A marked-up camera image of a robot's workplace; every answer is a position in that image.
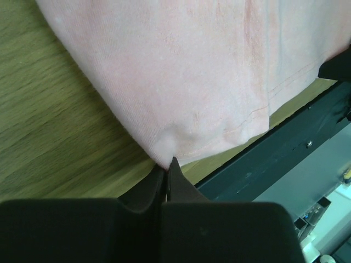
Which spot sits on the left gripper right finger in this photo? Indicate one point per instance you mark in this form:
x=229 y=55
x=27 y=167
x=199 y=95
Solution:
x=194 y=229

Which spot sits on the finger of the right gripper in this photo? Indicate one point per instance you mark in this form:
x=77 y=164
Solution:
x=337 y=68

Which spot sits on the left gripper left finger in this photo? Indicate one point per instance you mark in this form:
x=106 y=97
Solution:
x=123 y=229

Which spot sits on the salmon pink t-shirt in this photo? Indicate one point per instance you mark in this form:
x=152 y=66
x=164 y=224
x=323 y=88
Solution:
x=191 y=79

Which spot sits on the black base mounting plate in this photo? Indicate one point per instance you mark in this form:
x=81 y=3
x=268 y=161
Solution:
x=248 y=174

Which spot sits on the aluminium table frame rail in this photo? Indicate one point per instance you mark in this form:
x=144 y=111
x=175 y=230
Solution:
x=314 y=191

